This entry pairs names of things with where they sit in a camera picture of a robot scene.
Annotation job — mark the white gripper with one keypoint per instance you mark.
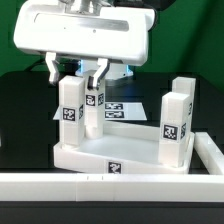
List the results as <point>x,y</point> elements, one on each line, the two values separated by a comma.
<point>119,34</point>

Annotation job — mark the white desk top tray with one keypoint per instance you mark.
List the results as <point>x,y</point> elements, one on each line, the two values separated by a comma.
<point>123,149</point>

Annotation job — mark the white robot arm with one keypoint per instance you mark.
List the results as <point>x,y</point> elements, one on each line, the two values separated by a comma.
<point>93,7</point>

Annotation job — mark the sheet of fiducial tags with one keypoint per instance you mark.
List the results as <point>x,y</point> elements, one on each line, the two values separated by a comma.
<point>124,111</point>

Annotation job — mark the white L-shaped fence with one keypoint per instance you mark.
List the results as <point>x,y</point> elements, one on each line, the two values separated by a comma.
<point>111,187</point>

